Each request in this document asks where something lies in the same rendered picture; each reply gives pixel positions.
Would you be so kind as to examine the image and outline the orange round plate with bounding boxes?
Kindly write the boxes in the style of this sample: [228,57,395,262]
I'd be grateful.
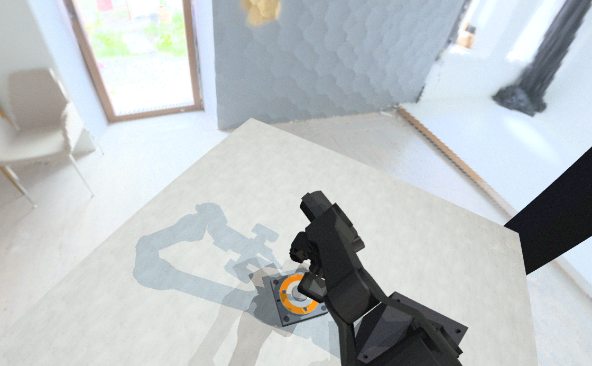
[279,274,318,315]

